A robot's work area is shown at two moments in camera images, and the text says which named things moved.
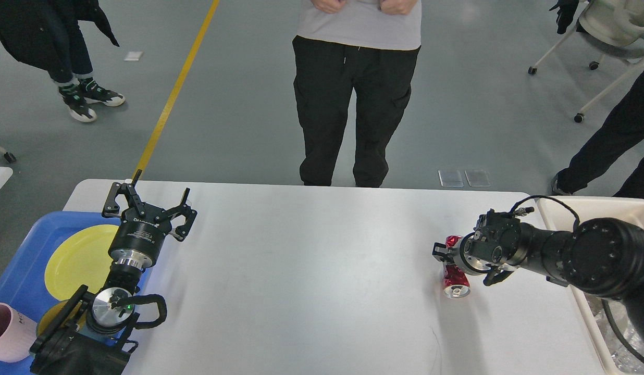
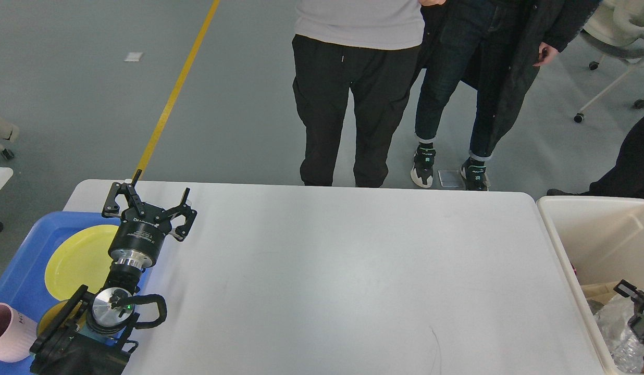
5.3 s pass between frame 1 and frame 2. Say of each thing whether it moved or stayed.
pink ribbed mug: stayed
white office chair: stayed
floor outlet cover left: stayed
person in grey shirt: stayed
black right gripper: moved
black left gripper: stayed
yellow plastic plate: stayed
